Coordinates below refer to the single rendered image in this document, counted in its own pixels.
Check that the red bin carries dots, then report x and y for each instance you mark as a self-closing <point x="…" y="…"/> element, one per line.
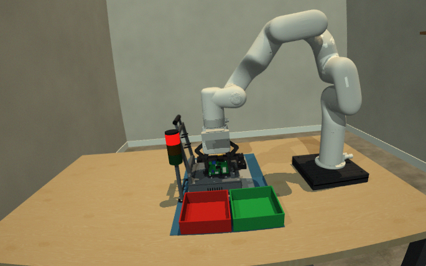
<point x="205" y="205"/>

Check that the green bin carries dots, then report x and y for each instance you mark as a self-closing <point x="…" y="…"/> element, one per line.
<point x="250" y="208"/>

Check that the green circuit board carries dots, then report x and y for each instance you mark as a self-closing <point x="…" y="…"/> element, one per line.
<point x="216" y="166"/>

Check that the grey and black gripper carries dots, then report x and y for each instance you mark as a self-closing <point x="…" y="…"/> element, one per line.
<point x="216" y="147"/>

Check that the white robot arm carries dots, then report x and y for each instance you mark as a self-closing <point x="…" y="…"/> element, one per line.
<point x="337" y="102"/>

